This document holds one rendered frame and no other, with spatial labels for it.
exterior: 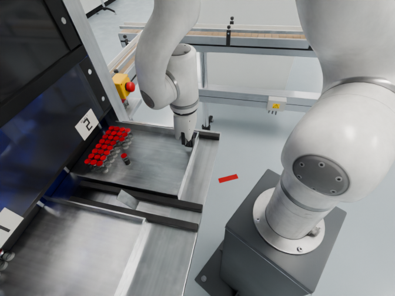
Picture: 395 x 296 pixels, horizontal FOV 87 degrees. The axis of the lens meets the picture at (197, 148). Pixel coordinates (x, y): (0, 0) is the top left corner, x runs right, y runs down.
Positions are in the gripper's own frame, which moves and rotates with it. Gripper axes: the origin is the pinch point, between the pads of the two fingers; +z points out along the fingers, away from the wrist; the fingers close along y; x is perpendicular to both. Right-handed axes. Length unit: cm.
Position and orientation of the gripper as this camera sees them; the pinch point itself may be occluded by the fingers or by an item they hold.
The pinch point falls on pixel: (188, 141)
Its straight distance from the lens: 71.8
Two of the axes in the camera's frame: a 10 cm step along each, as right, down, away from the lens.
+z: 0.5, 6.4, 7.7
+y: -2.3, 7.5, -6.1
